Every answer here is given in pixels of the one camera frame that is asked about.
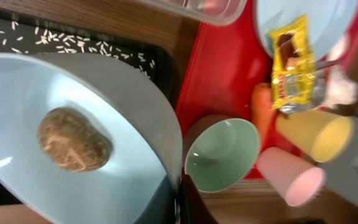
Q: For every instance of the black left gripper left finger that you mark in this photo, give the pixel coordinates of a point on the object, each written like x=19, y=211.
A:
x=162, y=207

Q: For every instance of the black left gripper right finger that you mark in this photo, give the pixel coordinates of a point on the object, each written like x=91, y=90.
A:
x=193, y=210

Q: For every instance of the light blue bowl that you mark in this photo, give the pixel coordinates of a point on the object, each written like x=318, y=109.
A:
x=151, y=117

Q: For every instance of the brown round food piece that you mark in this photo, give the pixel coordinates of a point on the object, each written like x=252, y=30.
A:
x=71, y=142

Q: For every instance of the yellow plastic cup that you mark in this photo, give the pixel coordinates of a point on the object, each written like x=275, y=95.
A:
x=319, y=134

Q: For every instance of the yellow snack wrapper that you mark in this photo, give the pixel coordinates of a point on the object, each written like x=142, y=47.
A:
x=293, y=72

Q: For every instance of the white tissue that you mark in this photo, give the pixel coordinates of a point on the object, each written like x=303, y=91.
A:
x=340, y=89

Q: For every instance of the pile of white rice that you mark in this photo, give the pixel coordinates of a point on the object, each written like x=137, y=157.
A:
x=19, y=38

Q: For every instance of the green bowl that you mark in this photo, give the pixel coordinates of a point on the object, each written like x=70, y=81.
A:
x=219, y=151

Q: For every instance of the pink plastic cup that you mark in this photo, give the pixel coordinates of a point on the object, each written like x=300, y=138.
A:
x=296, y=180

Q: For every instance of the orange carrot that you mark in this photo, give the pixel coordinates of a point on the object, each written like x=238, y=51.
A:
x=261, y=110

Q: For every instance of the red tray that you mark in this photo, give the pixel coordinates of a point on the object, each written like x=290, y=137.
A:
x=226, y=63

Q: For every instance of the black tray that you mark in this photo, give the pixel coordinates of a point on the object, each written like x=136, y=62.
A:
x=28, y=91

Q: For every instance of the clear plastic bin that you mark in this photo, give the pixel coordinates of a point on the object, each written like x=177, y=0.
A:
x=215, y=12

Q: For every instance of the light blue plate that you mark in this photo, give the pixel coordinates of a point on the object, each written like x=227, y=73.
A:
x=327, y=20

